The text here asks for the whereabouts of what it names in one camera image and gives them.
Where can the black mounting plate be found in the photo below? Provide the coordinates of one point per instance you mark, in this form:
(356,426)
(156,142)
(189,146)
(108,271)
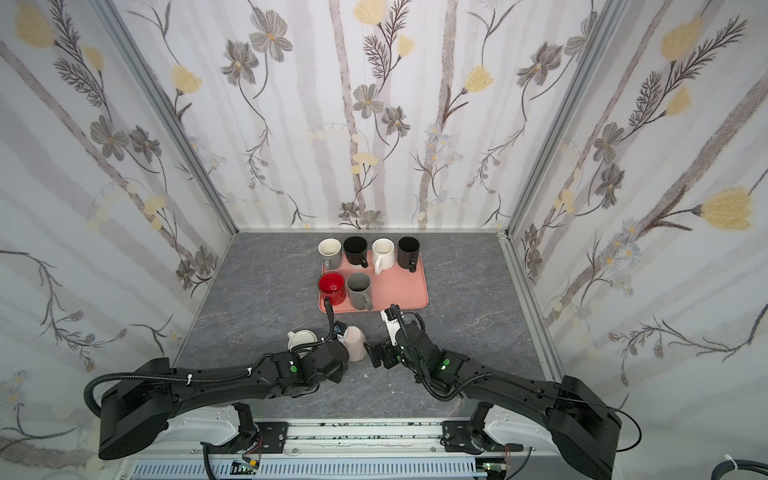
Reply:
(470,437)
(270,438)

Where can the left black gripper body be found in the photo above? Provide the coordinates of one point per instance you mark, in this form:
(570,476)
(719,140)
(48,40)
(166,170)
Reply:
(336,376)

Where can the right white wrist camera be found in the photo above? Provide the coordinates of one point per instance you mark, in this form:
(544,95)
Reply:
(392,324)

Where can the black dark grey mug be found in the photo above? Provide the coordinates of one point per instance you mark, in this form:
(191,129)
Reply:
(408,249)

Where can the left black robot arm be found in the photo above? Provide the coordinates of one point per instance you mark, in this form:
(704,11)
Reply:
(135,407)

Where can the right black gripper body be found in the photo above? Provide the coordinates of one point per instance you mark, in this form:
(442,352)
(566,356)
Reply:
(383,351)

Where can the white slotted cable duct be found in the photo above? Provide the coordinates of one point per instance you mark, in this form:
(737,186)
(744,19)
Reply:
(320,468)

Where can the pale pink mug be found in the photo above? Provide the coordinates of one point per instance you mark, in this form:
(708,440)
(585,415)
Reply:
(354,341)

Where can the white ribbed mug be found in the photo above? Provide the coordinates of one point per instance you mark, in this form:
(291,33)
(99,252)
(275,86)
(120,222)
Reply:
(384,255)

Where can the red mug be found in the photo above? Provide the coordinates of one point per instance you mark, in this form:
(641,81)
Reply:
(332,288)

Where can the cream upside-down mug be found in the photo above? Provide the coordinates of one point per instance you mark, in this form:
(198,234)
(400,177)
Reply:
(300,337)

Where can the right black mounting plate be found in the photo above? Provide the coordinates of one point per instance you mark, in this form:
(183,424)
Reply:
(470,437)

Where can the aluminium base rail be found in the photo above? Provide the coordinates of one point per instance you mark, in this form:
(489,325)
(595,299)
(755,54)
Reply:
(186,436)

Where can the pink plastic tray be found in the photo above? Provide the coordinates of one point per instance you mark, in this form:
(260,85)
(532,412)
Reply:
(393,286)

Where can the black and white mug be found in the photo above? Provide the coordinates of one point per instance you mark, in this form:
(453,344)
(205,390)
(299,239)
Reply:
(356,250)

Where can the light grey mug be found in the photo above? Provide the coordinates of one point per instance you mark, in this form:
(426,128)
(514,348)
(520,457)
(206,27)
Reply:
(331,251)

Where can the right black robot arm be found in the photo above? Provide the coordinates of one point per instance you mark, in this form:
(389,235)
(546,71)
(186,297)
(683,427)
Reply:
(583,427)

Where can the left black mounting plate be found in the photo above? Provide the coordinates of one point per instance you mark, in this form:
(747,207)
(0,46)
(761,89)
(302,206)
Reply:
(270,438)

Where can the grey upside-down mug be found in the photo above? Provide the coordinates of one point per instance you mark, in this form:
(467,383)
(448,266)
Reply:
(359,291)

